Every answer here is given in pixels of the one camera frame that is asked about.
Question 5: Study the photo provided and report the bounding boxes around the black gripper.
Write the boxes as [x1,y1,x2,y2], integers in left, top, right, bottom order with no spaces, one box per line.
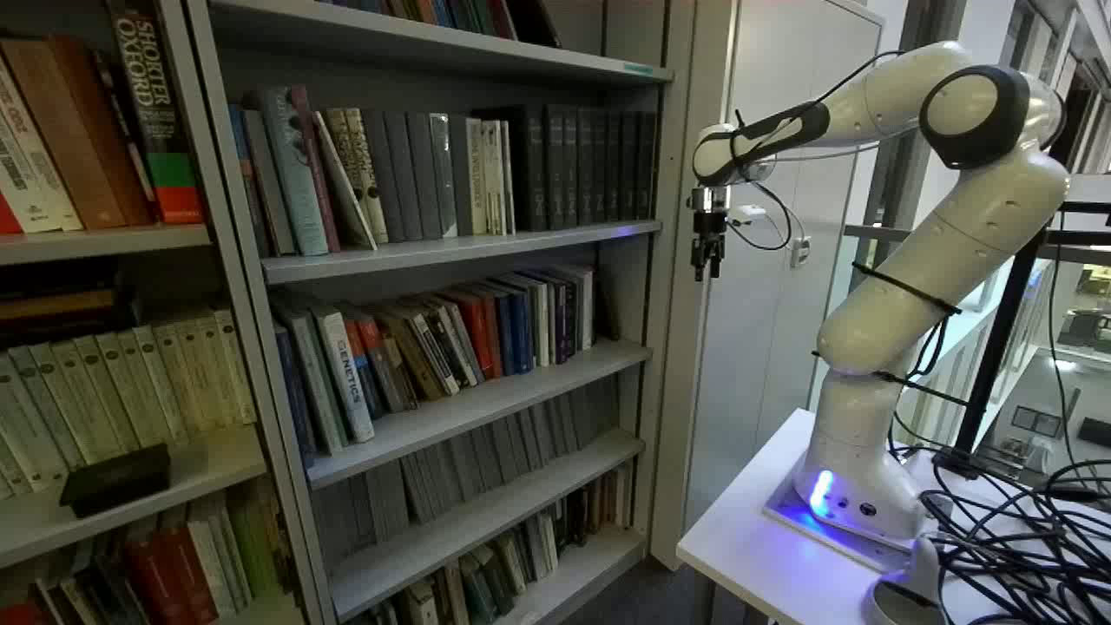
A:
[688,183,734,284]

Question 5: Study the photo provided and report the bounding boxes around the black hardcover book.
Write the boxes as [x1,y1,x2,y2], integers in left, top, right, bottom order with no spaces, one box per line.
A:
[589,108,611,228]
[540,105,564,232]
[509,105,550,238]
[559,105,582,232]
[604,108,628,228]
[616,108,642,228]
[571,108,598,232]
[636,108,663,228]

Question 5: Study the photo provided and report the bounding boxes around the white slim book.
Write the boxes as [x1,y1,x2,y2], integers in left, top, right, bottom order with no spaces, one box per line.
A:
[564,264,599,359]

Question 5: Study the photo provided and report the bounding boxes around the dark purple book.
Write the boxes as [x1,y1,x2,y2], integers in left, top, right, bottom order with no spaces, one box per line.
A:
[549,272,582,365]

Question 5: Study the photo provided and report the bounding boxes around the white grey book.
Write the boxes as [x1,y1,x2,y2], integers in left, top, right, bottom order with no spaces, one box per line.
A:
[525,276,562,373]

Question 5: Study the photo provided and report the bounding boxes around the blue paperback book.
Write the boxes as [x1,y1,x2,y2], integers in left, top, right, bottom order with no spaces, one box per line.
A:
[509,283,537,374]
[491,283,525,379]

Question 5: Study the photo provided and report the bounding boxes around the brick red paperback book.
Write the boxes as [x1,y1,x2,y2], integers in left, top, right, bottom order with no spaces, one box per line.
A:
[471,287,508,382]

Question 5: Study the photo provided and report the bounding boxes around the white black striped book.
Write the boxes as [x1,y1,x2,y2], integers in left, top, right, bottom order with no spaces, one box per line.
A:
[398,304,466,401]

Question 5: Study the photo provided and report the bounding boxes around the olive brown book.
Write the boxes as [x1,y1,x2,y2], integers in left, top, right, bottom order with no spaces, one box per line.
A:
[375,308,437,405]

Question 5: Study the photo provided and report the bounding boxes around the white paperback book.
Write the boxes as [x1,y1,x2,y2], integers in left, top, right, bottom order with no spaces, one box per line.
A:
[525,508,562,585]

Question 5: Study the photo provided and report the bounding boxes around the green blue book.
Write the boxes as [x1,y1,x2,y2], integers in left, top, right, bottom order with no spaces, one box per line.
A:
[443,0,502,34]

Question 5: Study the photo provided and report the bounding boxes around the cream book with black dot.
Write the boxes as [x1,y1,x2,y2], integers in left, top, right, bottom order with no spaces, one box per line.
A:
[343,105,392,249]
[325,105,377,249]

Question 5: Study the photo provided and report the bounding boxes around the dark red slim book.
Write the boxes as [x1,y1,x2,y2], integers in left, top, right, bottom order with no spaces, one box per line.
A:
[339,313,395,425]

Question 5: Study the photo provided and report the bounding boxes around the white book with lettering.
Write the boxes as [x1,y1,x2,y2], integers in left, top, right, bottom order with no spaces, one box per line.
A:
[313,306,380,448]

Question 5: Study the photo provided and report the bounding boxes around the dark green book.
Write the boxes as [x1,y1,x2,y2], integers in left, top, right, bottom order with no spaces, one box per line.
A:
[459,543,520,618]

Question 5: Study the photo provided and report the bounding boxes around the pale grey-green book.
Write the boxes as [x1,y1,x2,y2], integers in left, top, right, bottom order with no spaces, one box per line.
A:
[283,306,353,459]

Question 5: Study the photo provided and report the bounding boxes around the pale teal book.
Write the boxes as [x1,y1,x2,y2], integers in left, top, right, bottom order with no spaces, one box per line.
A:
[255,84,332,261]

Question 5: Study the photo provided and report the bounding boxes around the dark blue book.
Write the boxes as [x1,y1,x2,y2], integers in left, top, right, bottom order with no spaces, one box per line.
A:
[272,323,324,462]

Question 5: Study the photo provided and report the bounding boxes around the slate blue slim book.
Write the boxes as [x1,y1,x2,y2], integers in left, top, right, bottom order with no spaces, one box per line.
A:
[240,105,300,261]

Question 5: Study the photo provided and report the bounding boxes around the green tall book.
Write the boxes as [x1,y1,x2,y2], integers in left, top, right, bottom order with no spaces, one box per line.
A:
[222,483,287,601]

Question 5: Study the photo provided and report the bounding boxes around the white tall book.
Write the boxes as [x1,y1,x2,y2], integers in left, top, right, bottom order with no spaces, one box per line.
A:
[184,498,251,618]

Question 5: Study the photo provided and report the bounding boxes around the black white patterned book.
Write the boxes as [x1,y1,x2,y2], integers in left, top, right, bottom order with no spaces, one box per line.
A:
[99,0,186,160]

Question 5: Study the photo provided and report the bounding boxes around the red hardcover book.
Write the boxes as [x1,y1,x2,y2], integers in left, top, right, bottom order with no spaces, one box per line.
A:
[119,525,194,625]
[153,513,222,625]

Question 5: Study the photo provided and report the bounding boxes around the large brown book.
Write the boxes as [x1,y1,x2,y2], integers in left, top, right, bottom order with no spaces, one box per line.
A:
[0,33,157,232]

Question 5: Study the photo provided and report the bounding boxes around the dark brown flat book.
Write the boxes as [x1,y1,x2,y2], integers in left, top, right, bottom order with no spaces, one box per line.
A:
[0,283,123,328]

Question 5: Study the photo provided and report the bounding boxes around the white and red book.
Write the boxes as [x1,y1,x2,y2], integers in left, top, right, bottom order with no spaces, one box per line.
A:
[0,48,88,240]

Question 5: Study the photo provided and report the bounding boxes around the dark hardcover book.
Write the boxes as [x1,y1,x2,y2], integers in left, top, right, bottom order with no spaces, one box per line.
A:
[27,552,149,625]

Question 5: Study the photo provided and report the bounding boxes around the white cabinet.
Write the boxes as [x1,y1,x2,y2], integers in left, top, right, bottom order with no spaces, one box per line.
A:
[688,0,890,525]

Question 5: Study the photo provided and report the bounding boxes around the grey metal bookcase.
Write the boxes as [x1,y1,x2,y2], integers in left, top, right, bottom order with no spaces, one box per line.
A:
[184,0,675,625]
[0,0,281,625]

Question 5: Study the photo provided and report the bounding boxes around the pale Intelligence volume 8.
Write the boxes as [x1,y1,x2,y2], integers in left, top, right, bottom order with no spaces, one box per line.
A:
[462,116,497,240]

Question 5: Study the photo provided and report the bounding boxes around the tan paperback books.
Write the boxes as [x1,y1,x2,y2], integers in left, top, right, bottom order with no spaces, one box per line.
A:
[571,467,636,540]

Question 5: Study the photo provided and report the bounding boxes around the pale grey-green Intelligence volume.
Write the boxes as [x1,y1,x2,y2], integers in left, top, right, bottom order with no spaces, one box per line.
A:
[427,108,466,245]

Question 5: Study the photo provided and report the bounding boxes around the white robot table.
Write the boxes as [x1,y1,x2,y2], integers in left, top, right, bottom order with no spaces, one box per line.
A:
[673,405,1111,625]

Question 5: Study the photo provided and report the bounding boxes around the black metal stand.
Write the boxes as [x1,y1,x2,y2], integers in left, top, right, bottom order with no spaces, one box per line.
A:
[933,171,1111,481]

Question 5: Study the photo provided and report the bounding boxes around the grey Intelligence volume 4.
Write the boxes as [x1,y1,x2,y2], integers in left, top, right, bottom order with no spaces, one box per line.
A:
[380,108,432,245]

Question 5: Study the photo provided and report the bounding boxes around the grey journal volumes row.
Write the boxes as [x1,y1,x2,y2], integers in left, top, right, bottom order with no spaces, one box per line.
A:
[310,379,638,549]

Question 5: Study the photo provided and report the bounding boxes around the grey Intelligence volume 3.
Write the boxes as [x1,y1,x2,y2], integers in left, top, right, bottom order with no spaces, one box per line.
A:
[359,108,417,247]

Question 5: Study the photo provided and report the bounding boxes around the white box with buttons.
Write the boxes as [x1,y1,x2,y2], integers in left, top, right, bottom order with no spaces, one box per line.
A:
[988,385,1086,467]

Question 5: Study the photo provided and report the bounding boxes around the cream series volume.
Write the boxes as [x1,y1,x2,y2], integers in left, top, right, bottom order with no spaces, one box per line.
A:
[18,342,99,474]
[209,306,259,429]
[153,318,222,433]
[69,331,149,454]
[180,308,241,430]
[46,336,123,467]
[96,328,172,448]
[123,323,194,446]
[0,344,69,498]

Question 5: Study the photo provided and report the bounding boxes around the small black box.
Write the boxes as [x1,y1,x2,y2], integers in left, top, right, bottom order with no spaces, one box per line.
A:
[55,441,175,522]

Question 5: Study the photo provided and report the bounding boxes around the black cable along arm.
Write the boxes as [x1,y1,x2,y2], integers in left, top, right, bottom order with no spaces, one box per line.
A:
[689,48,966,404]

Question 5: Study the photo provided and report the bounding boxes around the black cable bundle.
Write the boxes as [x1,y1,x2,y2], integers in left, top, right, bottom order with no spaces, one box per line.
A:
[890,454,1111,625]

